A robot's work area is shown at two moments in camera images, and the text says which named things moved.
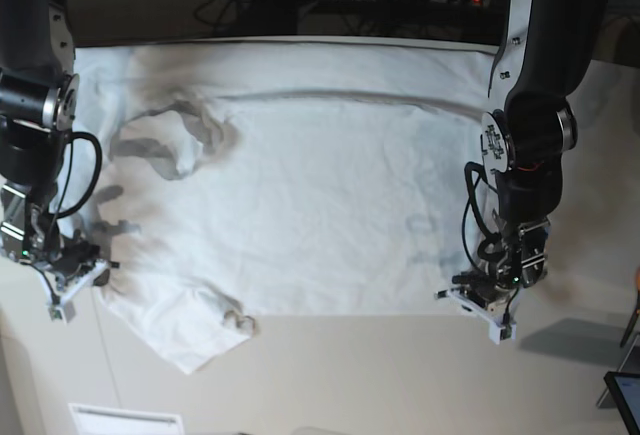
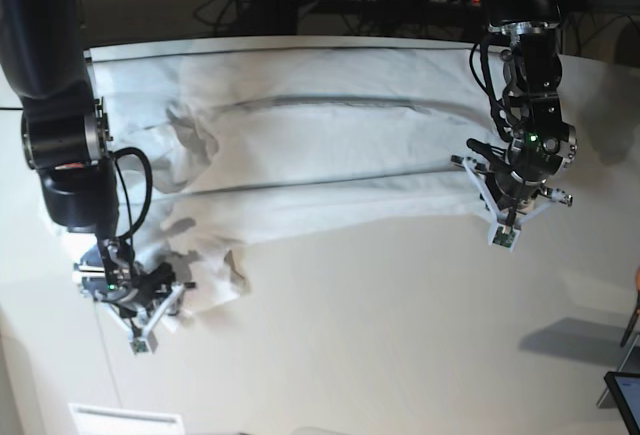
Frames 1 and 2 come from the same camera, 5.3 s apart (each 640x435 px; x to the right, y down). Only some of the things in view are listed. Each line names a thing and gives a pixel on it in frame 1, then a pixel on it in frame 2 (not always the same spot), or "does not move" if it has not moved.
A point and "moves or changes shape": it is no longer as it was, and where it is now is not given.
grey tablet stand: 630,365 does not move
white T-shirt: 227,182 moves or changes shape
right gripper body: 517,260 to 538,145
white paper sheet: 99,419 does not move
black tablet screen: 625,389 does not move
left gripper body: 70,256 to 113,273
